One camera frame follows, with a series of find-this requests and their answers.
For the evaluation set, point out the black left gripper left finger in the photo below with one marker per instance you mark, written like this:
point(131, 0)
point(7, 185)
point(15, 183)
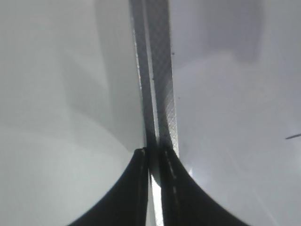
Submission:
point(125, 204)

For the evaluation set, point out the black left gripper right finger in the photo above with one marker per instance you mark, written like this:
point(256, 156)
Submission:
point(184, 203)

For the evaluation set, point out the white board with aluminium frame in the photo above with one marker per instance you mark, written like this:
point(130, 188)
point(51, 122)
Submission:
point(221, 85)

